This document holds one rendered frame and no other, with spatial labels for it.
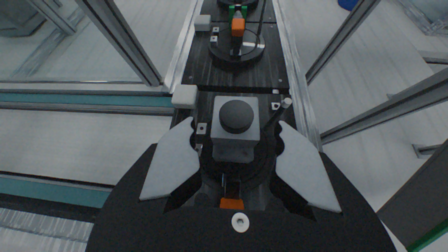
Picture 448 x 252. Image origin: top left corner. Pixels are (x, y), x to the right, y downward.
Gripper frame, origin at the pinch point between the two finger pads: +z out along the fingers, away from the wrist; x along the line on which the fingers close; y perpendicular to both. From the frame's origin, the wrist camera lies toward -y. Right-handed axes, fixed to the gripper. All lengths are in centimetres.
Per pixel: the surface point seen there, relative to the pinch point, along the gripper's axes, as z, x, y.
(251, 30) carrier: 28.6, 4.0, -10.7
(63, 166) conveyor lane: 4.7, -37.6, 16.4
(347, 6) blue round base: 71, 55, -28
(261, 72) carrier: 20.0, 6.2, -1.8
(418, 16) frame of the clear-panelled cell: 65, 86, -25
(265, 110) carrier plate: 12.1, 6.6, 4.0
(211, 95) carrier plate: 14.7, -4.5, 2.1
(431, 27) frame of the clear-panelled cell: 58, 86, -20
